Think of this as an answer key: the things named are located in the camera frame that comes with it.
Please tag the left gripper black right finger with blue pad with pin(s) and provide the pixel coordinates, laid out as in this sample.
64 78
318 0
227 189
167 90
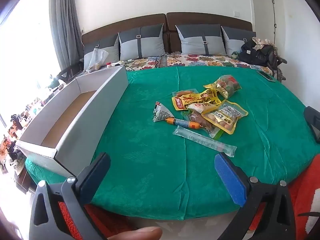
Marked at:
277 220

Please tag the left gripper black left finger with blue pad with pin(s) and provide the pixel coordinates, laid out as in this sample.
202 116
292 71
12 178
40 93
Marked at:
47 222

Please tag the yellow quail egg pack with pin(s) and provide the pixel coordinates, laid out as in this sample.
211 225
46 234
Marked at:
225 116

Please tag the dried longan bag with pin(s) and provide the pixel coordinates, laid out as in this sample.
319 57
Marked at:
226 85

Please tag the brown meat vacuum pack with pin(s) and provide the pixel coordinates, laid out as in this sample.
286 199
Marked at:
194 116

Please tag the long clear snack stick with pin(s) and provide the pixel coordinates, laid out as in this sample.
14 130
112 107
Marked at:
227 149

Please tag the yellow red snack pouch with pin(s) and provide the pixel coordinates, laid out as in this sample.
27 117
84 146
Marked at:
207 96

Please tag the white round cake packet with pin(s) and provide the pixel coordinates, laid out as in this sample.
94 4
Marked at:
201 107

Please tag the orange sausage stick snack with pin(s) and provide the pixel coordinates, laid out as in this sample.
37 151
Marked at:
183 123

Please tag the clear packed sausage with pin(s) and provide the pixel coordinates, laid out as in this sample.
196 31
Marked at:
184 92

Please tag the white triangular snack packet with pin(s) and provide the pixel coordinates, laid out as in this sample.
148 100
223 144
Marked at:
161 113

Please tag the person's left thumb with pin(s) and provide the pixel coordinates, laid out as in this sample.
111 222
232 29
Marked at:
147 233

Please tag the smartphone on table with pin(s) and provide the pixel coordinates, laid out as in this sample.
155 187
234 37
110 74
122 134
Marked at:
266 76

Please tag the black bag pile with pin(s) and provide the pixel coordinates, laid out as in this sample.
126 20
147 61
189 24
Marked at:
262 53

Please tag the white cardboard box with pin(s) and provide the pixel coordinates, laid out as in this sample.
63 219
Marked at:
64 135

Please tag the right grey pillow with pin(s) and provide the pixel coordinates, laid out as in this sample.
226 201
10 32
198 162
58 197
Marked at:
235 38

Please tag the grey pillow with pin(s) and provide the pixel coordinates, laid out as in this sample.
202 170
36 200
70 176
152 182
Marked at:
235 38
201 39
141 42
109 44

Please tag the green table cloth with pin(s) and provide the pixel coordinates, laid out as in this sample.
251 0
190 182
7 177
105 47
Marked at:
157 175

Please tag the clear plastic bag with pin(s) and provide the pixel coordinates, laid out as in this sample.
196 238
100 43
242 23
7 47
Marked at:
94 60

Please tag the white power strip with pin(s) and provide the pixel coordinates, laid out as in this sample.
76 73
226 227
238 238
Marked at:
121 63

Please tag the grey curtain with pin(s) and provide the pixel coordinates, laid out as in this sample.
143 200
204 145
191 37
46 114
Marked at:
66 32

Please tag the left grey pillow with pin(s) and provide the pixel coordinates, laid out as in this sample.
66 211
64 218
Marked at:
109 44

